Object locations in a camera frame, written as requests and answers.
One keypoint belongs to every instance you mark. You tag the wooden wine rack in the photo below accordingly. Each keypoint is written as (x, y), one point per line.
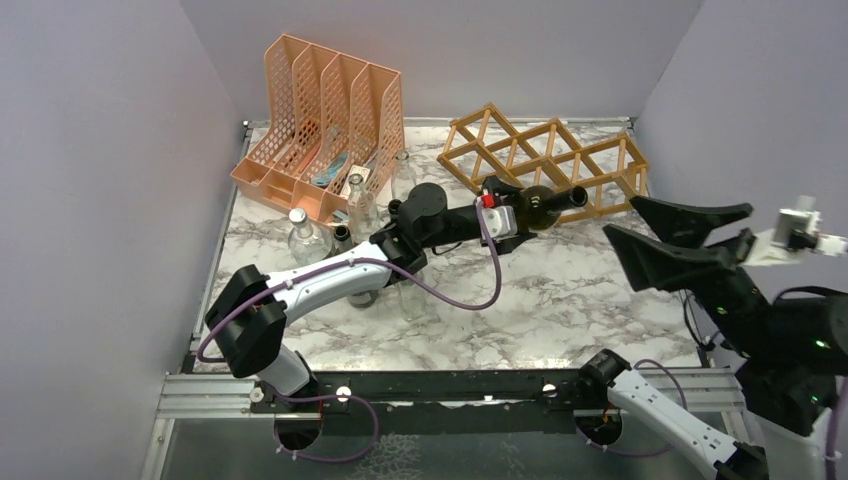
(610, 166)

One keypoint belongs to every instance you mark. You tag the orange plastic file organizer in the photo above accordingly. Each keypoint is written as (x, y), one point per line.
(331, 113)

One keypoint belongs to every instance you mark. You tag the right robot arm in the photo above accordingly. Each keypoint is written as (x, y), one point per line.
(794, 347)

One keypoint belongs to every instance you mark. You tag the clear bottle near organizer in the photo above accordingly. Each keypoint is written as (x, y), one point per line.
(362, 210)

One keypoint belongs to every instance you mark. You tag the clear round bottle silver cap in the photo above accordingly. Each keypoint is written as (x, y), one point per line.
(307, 242)

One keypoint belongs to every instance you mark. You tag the green wine bottle silver foil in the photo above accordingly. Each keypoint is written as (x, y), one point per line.
(342, 238)

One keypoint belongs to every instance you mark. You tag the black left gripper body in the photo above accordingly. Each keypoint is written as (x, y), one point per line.
(503, 244)

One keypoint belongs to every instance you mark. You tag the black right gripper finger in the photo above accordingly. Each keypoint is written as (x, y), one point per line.
(686, 225)
(652, 264)

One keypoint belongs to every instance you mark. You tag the clear square glass bottle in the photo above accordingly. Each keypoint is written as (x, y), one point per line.
(404, 177)

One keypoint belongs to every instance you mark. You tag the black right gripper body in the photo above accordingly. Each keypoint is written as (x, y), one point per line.
(732, 298)

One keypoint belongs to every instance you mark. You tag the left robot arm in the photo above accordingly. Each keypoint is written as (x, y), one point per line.
(248, 319)

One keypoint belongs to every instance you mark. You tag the green wine bottle dark neck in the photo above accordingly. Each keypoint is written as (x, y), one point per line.
(539, 207)

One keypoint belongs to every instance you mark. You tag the clear glass bottle front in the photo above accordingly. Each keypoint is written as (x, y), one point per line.
(412, 299)

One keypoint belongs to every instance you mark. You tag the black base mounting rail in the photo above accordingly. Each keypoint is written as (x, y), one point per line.
(438, 402)

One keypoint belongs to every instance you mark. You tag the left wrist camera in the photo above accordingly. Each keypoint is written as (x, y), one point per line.
(495, 220)

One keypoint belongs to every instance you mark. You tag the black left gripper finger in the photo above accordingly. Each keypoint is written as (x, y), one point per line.
(493, 186)
(506, 245)

